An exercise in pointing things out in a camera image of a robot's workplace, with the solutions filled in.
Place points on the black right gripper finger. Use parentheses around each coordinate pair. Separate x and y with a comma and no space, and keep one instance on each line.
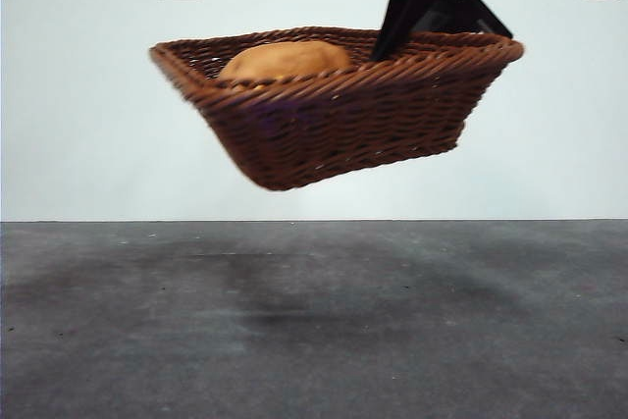
(400,7)
(493,20)

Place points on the brown potato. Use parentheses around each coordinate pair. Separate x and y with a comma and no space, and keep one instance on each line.
(284,63)

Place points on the brown woven wicker basket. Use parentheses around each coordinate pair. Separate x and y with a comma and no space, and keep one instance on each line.
(343,134)

